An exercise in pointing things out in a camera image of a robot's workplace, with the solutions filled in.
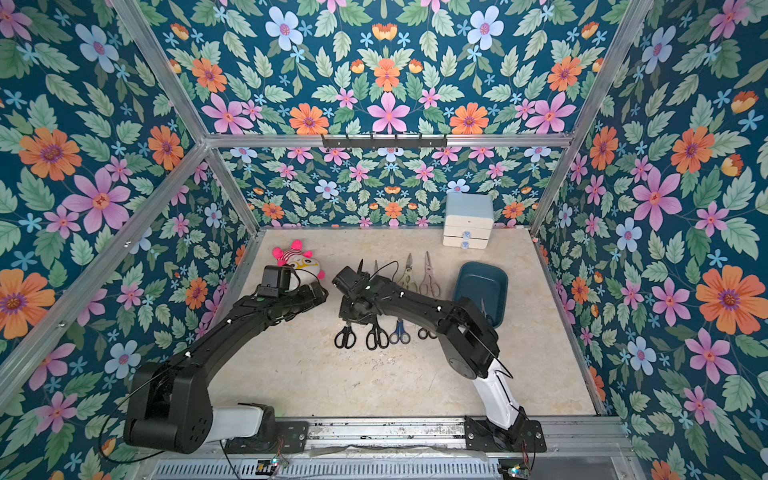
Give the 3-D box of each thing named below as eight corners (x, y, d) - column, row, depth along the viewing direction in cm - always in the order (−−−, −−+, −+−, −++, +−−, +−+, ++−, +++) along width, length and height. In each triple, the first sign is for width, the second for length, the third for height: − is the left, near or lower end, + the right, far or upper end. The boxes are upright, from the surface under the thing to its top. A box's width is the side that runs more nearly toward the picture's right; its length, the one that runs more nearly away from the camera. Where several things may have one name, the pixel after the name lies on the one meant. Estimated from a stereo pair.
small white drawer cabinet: (443, 251, 116) (448, 222, 104) (440, 221, 126) (444, 192, 114) (490, 251, 116) (499, 222, 104) (482, 221, 126) (490, 192, 114)
